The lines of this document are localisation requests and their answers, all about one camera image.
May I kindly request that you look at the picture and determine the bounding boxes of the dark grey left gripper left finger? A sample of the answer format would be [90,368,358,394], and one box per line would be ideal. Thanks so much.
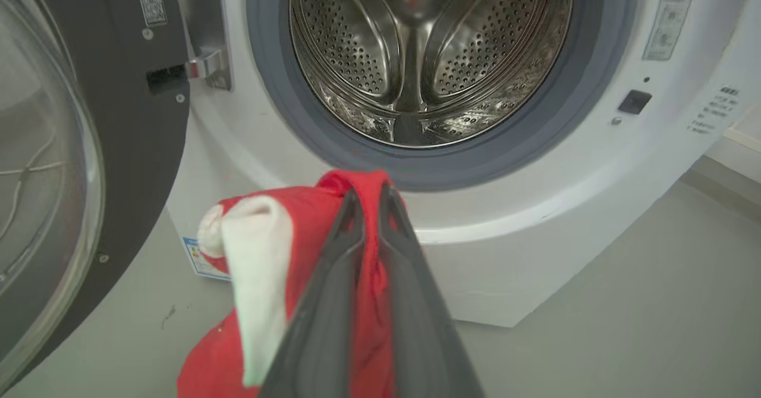
[259,187,366,398]

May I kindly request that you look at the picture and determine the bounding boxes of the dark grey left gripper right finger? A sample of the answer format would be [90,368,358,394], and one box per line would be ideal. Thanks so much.
[378,183,485,398]

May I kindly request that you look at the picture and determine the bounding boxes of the red and white garment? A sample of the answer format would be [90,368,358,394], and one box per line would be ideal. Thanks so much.
[177,170,411,398]

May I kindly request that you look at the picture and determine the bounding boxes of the white front-load washing machine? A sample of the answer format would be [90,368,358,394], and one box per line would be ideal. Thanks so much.
[166,0,761,328]

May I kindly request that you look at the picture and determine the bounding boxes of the dark washing machine door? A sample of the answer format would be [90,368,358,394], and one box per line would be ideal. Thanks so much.
[0,0,191,394]

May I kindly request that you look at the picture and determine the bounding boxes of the blue energy label sticker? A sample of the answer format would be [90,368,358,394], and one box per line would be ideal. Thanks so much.
[182,237,231,281]

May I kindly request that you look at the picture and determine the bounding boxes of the grey rubber door gasket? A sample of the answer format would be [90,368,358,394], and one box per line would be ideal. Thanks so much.
[246,0,640,192]

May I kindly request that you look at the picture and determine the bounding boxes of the stainless steel washer drum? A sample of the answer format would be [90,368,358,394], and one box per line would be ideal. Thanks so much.
[290,0,574,148]

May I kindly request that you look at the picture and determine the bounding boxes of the black door latch socket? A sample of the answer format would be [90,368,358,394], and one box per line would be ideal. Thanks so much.
[618,90,653,115]

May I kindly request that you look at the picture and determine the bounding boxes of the chrome door hinge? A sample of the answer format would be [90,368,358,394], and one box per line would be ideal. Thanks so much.
[172,0,234,92]

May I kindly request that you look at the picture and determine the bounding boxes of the white label on door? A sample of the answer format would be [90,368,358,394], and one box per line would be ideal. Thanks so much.
[139,0,168,28]

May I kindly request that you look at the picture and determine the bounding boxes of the white sticker with black text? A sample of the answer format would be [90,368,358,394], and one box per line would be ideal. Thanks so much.
[687,84,743,135]

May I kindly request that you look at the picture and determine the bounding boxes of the white instruction sticker with red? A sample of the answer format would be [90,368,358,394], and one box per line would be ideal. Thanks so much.
[642,0,701,62]

